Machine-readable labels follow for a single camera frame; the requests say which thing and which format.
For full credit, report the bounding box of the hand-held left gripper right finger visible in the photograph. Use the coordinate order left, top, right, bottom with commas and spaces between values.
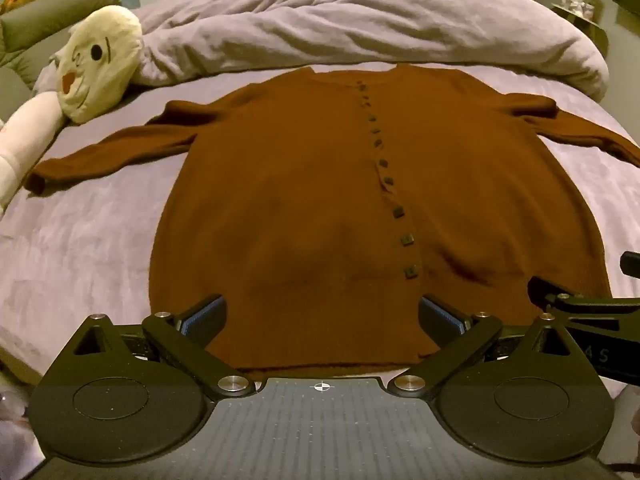
387, 294, 577, 401

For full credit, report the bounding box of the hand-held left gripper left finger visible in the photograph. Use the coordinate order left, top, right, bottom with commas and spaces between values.
70, 294, 256, 402

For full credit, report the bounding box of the brown button cardigan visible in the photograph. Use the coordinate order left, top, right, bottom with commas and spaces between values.
25, 64, 640, 382

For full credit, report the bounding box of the round side table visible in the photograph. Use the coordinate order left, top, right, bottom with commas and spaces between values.
551, 2, 609, 57

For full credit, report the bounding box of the cream face plush pillow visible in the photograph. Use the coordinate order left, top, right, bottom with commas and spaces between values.
54, 5, 145, 125

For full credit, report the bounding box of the purple duvet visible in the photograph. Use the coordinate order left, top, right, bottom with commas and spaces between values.
131, 0, 611, 107

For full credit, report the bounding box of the green cushion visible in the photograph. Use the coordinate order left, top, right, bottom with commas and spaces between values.
0, 0, 123, 107

